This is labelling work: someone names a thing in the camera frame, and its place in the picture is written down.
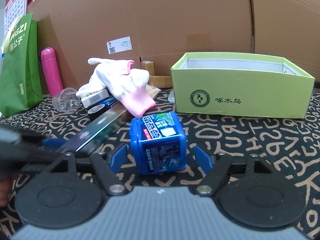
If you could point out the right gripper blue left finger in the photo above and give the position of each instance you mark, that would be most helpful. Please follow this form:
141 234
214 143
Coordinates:
117 157

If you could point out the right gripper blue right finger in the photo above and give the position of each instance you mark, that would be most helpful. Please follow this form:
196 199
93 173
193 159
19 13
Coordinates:
203 159

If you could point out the long dark box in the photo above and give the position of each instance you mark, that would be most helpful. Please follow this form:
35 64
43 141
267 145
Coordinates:
97 131

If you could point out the blue square plastic jar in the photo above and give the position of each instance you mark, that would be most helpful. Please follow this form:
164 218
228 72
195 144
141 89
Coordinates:
158 143

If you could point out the white barcode carton box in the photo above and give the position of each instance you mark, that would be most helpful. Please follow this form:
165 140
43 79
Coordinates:
94 98

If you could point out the clear plastic cup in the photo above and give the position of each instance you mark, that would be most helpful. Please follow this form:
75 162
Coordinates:
66 102

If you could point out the white pink work glove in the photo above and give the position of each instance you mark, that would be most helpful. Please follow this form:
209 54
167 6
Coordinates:
126 84

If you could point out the black tape roll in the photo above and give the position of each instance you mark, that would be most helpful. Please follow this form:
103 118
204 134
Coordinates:
96 111

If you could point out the green paper shopping bag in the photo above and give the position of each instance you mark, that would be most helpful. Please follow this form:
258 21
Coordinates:
20 76

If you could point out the clear plastic lid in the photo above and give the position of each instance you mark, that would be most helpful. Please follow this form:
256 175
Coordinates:
171 97

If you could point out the light green cardboard box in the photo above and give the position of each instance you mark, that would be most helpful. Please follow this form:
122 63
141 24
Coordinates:
241 84

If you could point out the pink thermos bottle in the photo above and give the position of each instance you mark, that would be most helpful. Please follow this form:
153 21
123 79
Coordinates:
51 71

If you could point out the small brown cardboard box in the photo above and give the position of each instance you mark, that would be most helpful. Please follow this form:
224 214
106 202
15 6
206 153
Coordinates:
160 81

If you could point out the tall small brown box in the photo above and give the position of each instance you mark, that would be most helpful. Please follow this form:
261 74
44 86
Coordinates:
149 66

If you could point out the white shipping label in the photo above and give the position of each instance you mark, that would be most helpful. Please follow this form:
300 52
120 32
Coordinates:
119 45

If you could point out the large brown cardboard box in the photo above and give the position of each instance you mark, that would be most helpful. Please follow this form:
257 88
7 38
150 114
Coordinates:
163 30

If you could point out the wall calendar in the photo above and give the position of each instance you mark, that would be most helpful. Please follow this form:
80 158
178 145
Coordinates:
13 9

